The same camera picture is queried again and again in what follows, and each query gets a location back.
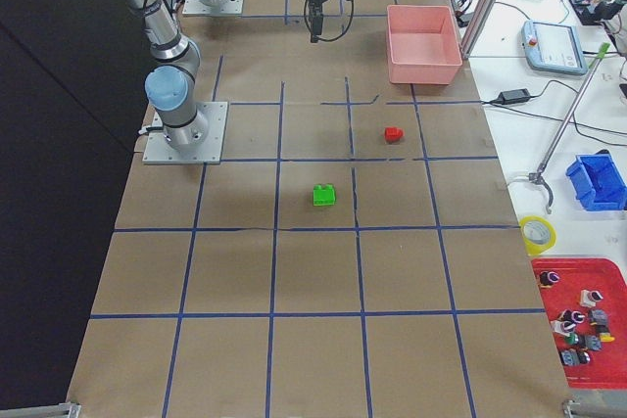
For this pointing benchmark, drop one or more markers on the reacher grabber tool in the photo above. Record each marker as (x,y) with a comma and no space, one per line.
(536,177)

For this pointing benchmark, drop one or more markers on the pink plastic box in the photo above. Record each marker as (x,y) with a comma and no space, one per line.
(422,45)

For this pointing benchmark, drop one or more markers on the black power adapter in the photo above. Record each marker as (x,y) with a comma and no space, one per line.
(513,96)

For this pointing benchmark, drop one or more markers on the blue storage bin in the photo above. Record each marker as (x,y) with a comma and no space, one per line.
(597,182)

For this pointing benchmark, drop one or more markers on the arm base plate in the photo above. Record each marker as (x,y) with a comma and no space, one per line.
(213,8)
(201,141)

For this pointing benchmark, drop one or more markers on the teach pendant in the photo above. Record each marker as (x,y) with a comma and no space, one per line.
(553,47)

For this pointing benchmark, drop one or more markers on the green toy block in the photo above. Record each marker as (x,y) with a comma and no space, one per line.
(324,195)

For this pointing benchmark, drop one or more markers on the yellow tape roll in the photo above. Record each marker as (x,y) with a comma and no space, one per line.
(538,234)

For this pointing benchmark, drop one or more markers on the red toy block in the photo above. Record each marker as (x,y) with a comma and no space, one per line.
(393,135)

